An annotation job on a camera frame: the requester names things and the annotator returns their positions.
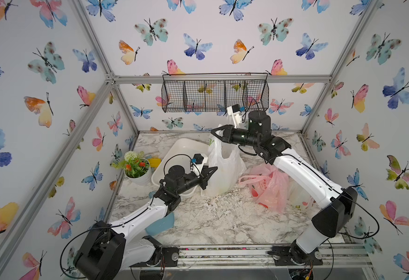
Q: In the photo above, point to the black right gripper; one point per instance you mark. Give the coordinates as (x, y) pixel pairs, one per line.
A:
(229, 134)

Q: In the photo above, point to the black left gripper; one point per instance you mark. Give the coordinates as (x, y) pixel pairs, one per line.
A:
(202, 180)

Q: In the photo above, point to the white lemon print plastic bag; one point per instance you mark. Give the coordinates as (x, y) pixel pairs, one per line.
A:
(227, 157)

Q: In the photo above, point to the pink apple print plastic bag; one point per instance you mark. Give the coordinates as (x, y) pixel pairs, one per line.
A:
(268, 186)

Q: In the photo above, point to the white cartoon print plastic bag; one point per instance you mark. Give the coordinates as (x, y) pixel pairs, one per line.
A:
(299, 198)

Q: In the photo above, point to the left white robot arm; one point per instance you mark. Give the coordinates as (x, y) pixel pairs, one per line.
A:
(109, 247)

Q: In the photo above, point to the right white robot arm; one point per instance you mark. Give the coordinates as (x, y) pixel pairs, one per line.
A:
(337, 204)

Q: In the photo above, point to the white rectangular fruit tray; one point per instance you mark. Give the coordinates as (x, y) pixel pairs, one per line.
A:
(179, 154)

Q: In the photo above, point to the small yellow object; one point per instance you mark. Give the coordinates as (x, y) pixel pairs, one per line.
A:
(154, 162)

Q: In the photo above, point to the potted plant white pot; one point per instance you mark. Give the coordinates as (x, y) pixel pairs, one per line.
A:
(135, 166)

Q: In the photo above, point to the blue paddle shaped board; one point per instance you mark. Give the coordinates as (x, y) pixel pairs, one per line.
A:
(161, 225)

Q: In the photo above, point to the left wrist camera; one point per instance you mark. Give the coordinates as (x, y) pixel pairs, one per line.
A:
(197, 162)

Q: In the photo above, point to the black wire mesh basket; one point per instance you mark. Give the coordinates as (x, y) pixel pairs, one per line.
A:
(214, 92)

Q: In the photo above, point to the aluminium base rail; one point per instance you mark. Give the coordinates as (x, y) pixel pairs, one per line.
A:
(194, 257)

